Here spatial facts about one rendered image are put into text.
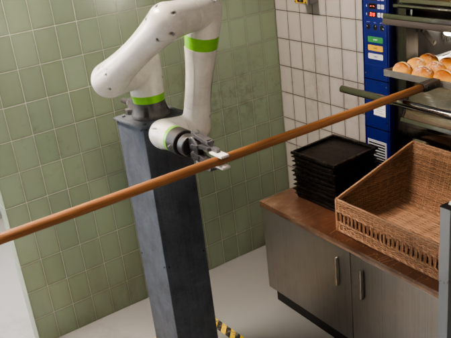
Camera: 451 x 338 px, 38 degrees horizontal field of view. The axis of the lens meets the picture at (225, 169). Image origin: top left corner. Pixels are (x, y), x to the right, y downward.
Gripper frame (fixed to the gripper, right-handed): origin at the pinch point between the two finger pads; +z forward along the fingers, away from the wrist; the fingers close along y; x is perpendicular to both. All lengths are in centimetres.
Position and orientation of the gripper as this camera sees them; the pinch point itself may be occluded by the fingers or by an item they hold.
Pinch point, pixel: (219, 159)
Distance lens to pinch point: 205.6
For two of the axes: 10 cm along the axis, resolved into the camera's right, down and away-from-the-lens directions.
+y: 1.1, 9.1, 3.9
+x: -8.2, 3.1, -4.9
